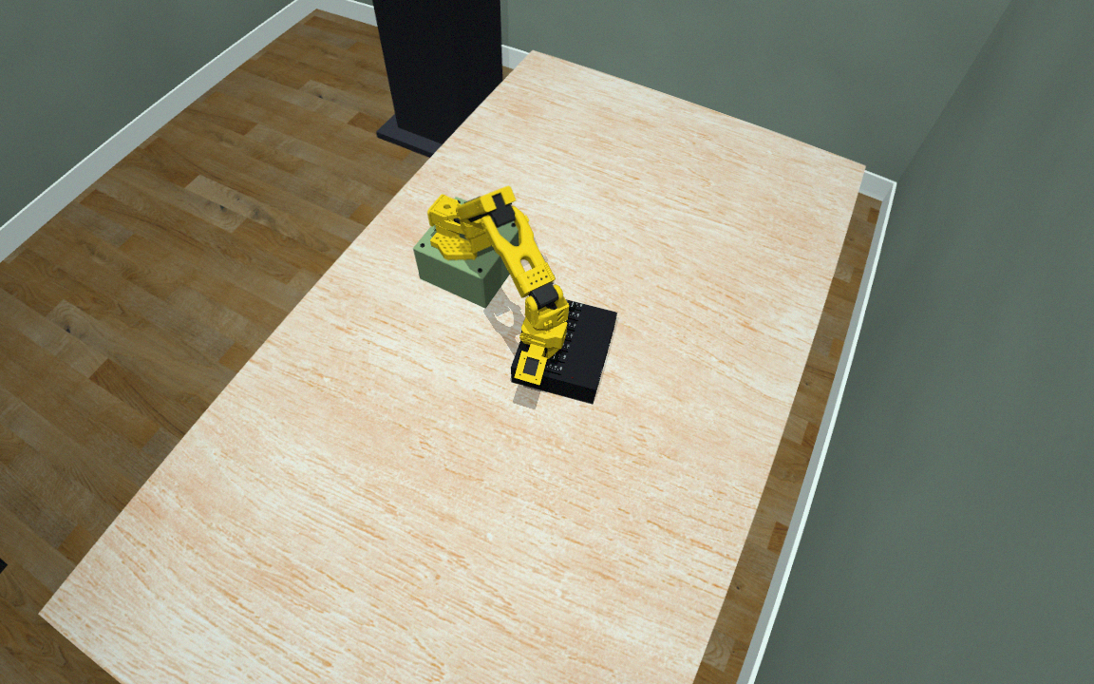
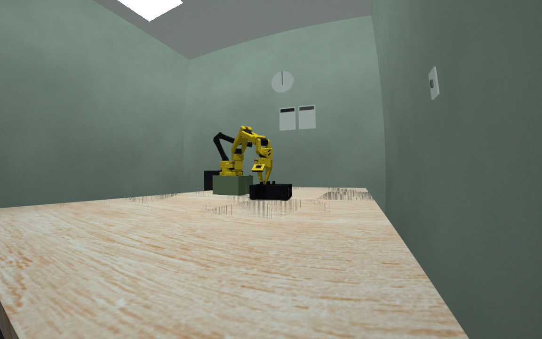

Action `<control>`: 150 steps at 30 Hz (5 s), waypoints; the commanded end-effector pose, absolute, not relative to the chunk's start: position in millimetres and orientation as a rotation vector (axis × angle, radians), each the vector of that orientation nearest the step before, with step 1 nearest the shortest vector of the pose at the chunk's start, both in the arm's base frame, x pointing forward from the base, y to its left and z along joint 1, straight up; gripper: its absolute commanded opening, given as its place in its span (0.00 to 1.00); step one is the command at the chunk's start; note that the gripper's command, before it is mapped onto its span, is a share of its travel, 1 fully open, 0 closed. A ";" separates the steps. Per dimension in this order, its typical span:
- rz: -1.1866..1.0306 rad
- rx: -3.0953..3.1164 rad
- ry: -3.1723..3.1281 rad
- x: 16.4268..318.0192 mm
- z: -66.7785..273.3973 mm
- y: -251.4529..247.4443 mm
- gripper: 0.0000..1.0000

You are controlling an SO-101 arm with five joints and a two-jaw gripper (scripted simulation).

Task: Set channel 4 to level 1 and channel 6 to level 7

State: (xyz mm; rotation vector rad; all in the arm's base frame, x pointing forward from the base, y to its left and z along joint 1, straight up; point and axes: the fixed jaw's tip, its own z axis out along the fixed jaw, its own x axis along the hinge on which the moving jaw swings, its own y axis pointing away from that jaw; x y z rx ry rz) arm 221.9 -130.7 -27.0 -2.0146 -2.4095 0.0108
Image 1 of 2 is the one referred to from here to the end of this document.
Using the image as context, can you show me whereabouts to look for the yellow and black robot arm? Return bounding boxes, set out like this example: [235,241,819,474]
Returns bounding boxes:
[430,186,569,329]

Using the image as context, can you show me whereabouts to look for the black lighting desk panel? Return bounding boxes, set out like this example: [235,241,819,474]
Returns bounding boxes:
[511,299,617,404]

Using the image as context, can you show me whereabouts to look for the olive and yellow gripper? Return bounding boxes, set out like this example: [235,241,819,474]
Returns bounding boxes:
[515,316,568,385]

